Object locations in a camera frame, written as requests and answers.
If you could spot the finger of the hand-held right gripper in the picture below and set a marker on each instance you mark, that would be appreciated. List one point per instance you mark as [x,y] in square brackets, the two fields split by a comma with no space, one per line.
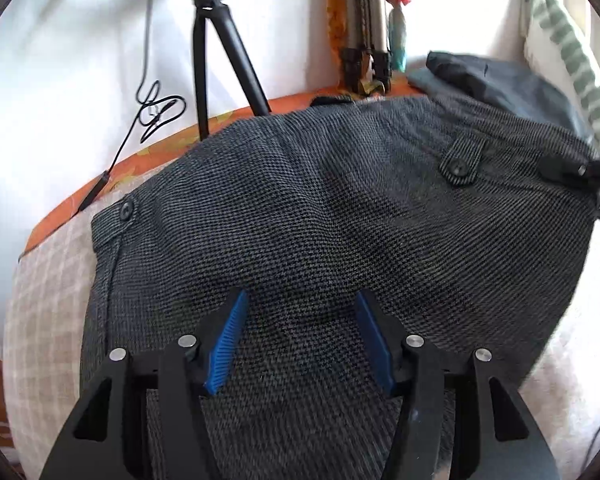
[577,172]

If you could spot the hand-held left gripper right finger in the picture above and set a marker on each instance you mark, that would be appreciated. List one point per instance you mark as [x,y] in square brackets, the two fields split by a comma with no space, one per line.
[375,341]

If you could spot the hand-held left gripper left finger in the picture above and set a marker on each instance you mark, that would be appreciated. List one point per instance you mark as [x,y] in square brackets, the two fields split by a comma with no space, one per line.
[228,340]

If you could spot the dark grey checked pants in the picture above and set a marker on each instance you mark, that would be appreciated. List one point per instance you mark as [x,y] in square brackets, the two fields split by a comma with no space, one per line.
[330,240]

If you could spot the dark folded cloth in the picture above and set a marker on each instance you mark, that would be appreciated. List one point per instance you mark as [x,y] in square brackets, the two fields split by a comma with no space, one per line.
[505,85]

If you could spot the green striped white pillow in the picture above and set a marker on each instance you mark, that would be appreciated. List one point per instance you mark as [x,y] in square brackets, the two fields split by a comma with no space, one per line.
[567,50]

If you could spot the beige checked blanket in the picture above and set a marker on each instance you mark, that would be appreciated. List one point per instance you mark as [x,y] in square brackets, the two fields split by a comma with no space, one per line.
[45,320]

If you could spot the orange patterned bedsheet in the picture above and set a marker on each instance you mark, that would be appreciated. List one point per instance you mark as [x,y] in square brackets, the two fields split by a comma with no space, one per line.
[130,160]

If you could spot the colourful hanging tassel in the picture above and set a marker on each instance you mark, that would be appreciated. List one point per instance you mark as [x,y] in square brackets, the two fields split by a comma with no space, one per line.
[397,15]

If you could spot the silver folded tripod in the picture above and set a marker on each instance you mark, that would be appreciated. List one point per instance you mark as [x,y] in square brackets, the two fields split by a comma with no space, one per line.
[367,30]

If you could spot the black tripod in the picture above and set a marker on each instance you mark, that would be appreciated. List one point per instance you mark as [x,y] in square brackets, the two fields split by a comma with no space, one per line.
[215,50]

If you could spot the orange fluffy garland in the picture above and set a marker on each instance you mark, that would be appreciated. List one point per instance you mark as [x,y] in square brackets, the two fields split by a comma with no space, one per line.
[336,5]

